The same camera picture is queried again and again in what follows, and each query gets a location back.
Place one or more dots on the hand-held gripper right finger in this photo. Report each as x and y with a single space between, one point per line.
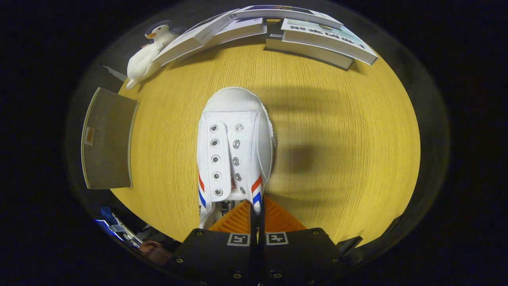
297 254

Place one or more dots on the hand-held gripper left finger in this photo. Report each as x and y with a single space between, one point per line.
218 254

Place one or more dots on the white canvas shoe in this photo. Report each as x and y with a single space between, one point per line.
238 103

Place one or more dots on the beige fabric storage box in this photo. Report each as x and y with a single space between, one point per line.
109 139

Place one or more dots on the computer screen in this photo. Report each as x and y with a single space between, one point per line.
121 232

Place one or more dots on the blue cloth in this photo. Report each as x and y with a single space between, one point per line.
107 214

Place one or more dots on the white duck plush toy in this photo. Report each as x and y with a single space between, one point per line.
143 63

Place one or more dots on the white book with portrait cover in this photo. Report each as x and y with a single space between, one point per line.
186 43

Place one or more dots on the pale green cover book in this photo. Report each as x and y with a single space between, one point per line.
329 39

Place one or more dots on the thin white booklet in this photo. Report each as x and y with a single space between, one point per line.
238 33

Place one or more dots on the penguin plush toy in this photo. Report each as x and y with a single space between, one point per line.
162 29

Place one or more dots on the book with blue picture cover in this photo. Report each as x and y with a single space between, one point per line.
285 12

